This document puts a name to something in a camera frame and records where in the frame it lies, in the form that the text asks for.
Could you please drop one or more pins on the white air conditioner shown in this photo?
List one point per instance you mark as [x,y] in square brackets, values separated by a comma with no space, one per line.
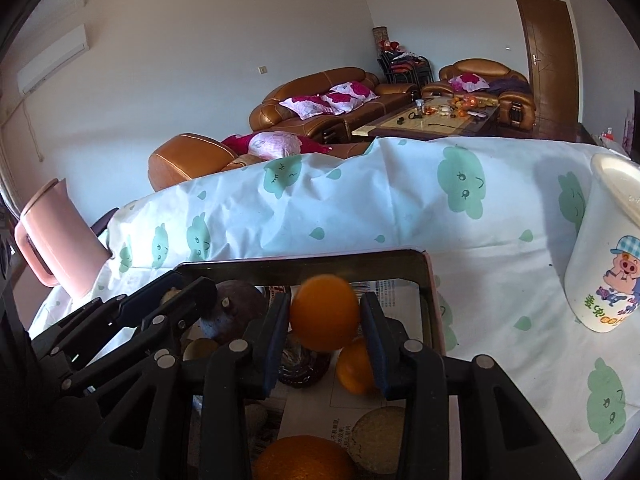
[52,60]

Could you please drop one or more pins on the magenta cushion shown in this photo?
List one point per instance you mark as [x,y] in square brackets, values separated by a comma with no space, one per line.
[312,147]

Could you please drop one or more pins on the printed paper tray liner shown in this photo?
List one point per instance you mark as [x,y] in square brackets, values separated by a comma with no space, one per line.
[310,410]

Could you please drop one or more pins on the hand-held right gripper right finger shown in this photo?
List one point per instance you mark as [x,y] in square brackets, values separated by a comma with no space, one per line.
[375,350]

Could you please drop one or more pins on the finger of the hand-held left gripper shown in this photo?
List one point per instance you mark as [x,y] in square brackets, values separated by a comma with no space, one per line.
[115,345]
[100,317]

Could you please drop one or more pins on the long brown leather sofa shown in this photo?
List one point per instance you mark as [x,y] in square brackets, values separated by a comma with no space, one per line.
[300,85]

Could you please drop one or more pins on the brown wooden door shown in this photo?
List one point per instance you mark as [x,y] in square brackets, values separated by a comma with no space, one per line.
[550,55]

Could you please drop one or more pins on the white lidded cartoon cup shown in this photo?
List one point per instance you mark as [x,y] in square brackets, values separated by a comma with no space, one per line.
[600,240]

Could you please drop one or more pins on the brown leather armchair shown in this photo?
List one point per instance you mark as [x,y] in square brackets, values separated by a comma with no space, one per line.
[475,66]

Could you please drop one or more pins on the black television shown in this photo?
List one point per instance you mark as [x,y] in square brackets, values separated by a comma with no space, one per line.
[636,120]

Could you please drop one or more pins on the round sesame cake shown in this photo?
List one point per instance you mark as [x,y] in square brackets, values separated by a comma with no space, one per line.
[377,440]

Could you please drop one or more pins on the pink-rimmed metal tray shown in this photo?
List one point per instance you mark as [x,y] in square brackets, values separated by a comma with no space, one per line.
[390,265]

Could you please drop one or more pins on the pile of oranges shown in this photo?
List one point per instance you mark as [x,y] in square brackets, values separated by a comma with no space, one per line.
[465,104]

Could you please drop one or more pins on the small orange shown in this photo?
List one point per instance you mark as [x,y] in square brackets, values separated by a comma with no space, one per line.
[325,312]
[352,367]

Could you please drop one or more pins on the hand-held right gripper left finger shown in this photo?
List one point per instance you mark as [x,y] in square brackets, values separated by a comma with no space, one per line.
[270,350]

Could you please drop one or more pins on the wooden coffee table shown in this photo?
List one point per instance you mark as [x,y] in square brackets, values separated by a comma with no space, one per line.
[430,127]

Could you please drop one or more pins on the pink plastic pitcher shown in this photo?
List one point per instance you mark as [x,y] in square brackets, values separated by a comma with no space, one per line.
[60,240]

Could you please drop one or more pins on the stacked black chairs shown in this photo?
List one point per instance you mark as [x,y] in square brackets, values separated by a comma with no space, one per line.
[404,70]

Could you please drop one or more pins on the large orange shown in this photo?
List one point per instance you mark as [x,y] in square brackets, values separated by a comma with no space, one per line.
[305,460]

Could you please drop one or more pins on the pale pink cushion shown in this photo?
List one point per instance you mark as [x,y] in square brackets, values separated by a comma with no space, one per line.
[274,146]

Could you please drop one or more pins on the tall patterned vase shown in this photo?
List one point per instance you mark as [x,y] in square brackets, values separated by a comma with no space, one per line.
[379,40]

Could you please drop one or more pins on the dark chair back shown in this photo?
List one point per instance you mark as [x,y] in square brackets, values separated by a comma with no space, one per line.
[105,220]

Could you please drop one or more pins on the dark glossy round object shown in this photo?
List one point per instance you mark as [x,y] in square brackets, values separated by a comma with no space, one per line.
[300,366]

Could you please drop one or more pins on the cloud-print white tablecloth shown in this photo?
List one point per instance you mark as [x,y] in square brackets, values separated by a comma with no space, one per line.
[375,200]

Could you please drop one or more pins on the purple blanket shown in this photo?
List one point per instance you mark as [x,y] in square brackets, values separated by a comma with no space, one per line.
[509,86]

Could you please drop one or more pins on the dark passion fruit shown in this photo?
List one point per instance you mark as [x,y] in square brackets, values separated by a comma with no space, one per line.
[240,305]

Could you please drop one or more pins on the pink floral cushion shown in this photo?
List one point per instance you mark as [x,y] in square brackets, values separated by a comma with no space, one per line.
[356,90]
[468,81]
[342,102]
[305,106]

